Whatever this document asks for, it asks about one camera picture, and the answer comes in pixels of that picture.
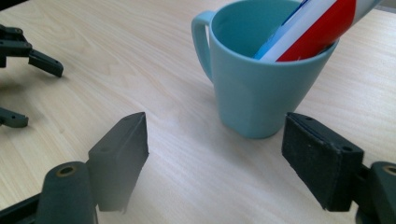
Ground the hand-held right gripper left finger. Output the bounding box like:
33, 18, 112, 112
87, 111, 150, 215

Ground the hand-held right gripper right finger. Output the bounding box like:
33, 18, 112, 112
281, 111, 365, 213

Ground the light blue cup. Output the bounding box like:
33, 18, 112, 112
191, 0, 341, 140

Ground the white and blue toothpaste tube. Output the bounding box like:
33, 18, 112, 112
253, 0, 383, 63

